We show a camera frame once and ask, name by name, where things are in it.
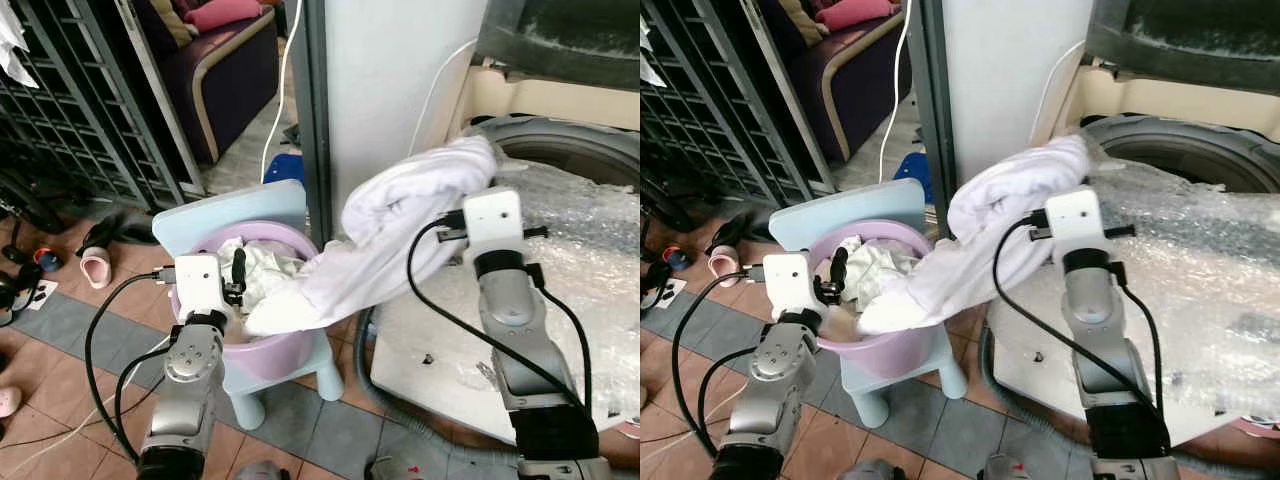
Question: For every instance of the black metal grille gate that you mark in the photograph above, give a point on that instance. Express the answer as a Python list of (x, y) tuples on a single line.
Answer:
[(95, 110), (720, 110)]

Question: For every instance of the purple sofa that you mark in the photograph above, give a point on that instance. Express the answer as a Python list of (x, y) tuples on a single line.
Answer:
[(235, 90), (865, 90)]

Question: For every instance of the small red blue ball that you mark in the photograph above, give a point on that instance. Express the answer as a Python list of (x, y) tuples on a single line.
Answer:
[(46, 259), (676, 257)]

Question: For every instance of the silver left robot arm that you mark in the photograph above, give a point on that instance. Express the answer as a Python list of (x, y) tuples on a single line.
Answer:
[(780, 375), (190, 375)]

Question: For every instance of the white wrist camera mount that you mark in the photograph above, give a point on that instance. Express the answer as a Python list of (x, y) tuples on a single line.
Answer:
[(200, 285), (1075, 218), (792, 285), (493, 218)]

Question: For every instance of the light blue plastic stool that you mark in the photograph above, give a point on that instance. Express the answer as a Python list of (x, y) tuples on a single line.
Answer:
[(850, 205), (235, 205)]

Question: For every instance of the grey robot leg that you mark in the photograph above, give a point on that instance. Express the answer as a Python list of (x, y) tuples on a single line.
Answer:
[(397, 469), (262, 471), (1008, 467), (878, 471)]

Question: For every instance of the white hanging cloth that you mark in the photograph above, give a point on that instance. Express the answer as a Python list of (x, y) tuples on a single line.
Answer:
[(15, 45), (648, 65)]

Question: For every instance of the crumpled white green clothes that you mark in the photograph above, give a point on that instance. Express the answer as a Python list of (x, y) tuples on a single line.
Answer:
[(880, 265), (265, 270)]

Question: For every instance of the white top-load washing machine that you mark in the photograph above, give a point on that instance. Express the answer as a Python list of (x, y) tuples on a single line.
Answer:
[(1030, 370), (430, 350)]

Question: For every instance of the purple plastic basin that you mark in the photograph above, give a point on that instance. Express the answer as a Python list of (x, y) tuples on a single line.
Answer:
[(275, 350), (890, 348)]

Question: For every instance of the dark metal door post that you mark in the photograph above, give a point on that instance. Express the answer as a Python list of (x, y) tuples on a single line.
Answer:
[(308, 110), (930, 110)]

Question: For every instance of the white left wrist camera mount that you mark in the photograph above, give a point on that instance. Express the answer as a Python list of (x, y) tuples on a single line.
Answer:
[(200, 285), (792, 285)]

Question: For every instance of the pink cushion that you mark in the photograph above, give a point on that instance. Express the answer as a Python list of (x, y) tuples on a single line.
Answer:
[(222, 13), (853, 12)]

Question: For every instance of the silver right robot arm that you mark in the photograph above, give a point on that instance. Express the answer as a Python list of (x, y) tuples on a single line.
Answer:
[(1100, 330), (515, 330)]

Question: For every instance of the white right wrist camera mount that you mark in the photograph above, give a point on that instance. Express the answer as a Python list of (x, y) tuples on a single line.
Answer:
[(1075, 218), (493, 218)]

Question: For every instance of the clear bubble wrap sheet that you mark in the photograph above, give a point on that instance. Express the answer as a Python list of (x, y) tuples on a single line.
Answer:
[(1200, 260), (590, 260)]

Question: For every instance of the black shoe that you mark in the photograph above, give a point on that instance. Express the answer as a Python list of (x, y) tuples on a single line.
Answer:
[(100, 232), (728, 232)]

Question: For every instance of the white garment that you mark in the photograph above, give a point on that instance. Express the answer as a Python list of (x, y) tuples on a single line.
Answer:
[(1000, 205), (400, 210)]

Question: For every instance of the blue plastic object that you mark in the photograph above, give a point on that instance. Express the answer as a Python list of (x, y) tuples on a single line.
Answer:
[(912, 172), (284, 168)]

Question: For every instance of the pale pink slipper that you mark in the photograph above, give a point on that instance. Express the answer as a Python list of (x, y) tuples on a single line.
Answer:
[(8, 401)]

